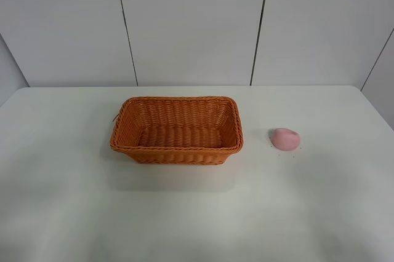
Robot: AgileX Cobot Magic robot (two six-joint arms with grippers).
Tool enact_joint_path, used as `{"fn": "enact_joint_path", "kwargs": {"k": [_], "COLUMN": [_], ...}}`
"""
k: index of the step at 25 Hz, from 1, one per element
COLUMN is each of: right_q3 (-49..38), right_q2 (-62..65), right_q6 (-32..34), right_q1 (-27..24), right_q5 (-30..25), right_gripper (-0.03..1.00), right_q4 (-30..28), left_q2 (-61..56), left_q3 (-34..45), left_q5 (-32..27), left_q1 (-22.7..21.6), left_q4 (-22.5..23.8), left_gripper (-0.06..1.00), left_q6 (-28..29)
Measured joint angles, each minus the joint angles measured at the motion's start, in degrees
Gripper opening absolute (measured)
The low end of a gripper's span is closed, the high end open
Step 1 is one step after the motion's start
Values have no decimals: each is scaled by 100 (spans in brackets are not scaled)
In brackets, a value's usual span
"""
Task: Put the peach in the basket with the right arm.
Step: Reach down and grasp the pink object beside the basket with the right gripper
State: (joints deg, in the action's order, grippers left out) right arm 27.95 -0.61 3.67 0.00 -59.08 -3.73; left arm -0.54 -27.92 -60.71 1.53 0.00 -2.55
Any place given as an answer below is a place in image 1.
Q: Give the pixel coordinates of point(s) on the pink peach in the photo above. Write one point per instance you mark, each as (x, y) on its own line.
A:
(285, 139)

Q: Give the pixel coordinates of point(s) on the orange woven plastic basket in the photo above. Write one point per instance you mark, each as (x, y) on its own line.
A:
(178, 130)

